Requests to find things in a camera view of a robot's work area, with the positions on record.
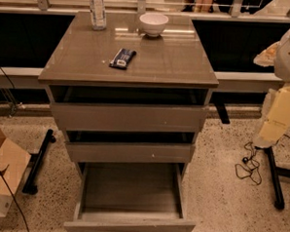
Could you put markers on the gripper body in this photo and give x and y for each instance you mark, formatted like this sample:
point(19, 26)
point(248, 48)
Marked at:
point(275, 119)

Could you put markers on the grey bottom drawer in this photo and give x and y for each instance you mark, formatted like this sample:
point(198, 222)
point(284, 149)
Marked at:
point(128, 197)

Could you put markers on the grey drawer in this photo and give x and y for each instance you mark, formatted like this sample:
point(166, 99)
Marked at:
point(125, 147)
point(128, 197)
point(129, 117)

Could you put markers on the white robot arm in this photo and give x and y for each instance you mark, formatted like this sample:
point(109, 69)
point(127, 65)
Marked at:
point(278, 56)

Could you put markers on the grey top drawer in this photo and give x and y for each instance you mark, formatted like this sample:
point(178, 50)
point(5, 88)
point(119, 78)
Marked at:
point(129, 117)

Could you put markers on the grey middle drawer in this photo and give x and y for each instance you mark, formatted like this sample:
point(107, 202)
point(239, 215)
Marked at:
point(125, 147)

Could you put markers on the grey drawer cabinet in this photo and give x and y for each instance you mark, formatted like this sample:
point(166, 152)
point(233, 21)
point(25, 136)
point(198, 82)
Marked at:
point(121, 96)

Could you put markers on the black right table foot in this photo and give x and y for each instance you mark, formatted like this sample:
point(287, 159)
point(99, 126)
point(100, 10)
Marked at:
point(276, 173)

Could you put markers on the black table foot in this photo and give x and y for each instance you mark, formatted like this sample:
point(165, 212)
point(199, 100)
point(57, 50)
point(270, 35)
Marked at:
point(276, 173)
point(36, 159)

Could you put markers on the white ceramic bowl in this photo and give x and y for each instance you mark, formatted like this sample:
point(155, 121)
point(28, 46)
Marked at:
point(153, 24)

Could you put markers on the clear plastic water bottle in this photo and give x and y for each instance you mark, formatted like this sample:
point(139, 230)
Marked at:
point(97, 13)

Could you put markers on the black left table foot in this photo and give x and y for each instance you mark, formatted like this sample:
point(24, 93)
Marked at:
point(36, 159)

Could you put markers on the open cardboard box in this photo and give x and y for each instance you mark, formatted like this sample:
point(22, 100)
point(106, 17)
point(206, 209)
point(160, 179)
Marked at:
point(13, 163)

